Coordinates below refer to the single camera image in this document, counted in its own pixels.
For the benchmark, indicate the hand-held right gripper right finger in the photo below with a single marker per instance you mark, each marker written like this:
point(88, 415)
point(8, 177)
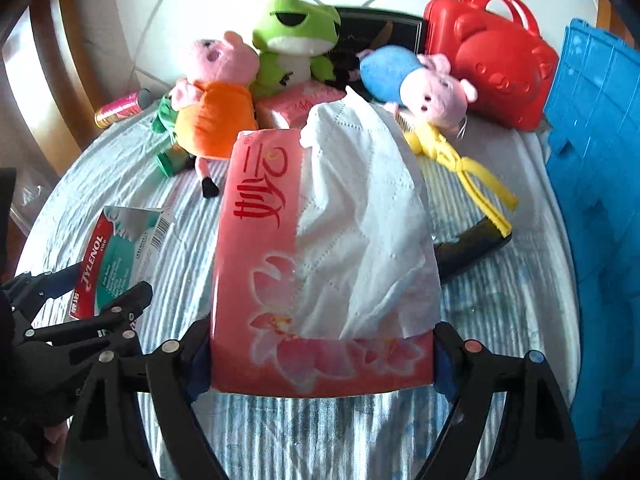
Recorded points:
point(445, 385)

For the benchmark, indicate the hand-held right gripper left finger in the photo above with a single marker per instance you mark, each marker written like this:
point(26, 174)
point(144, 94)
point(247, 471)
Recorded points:
point(197, 380)

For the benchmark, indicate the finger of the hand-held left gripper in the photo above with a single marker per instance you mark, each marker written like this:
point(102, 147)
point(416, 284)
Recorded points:
point(62, 286)
point(120, 310)

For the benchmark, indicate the red green medicine box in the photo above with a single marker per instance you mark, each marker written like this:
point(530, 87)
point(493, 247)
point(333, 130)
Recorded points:
point(115, 255)

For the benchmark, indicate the pink tissue pack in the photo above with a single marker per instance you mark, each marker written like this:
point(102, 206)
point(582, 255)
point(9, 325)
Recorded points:
point(260, 260)
point(290, 105)

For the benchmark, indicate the striped cloth-covered desktop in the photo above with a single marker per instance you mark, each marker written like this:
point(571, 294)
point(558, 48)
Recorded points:
point(325, 435)

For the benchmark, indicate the small green bottle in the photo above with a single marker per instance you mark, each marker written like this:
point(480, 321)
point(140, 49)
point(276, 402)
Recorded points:
point(172, 162)

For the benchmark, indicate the pink yellow can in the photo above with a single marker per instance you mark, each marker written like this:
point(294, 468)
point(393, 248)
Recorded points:
point(117, 110)

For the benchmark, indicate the green plastic toy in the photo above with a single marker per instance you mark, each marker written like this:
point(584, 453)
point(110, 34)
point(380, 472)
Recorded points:
point(162, 115)

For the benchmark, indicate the pig plush orange dress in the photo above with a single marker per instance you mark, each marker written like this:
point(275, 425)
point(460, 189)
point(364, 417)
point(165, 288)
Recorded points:
point(215, 110)

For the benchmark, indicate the yellow plastic tongs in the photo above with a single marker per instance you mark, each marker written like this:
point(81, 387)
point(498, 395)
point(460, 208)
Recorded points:
point(435, 147)

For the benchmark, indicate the blue plastic crate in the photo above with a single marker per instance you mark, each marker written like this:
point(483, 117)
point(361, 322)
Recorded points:
point(595, 160)

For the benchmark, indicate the green frog plush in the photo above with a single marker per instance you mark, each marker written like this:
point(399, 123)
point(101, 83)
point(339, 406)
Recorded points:
point(290, 60)

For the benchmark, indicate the pig plush blue shirt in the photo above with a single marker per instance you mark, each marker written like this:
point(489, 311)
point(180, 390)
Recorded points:
point(390, 72)

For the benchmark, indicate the red bear-shaped case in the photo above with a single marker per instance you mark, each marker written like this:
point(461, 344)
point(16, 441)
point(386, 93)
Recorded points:
point(500, 70)

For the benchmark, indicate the black box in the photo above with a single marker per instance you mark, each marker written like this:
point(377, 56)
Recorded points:
point(385, 30)

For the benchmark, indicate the brown wooden frame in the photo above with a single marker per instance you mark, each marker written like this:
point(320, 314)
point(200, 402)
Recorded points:
point(55, 60)

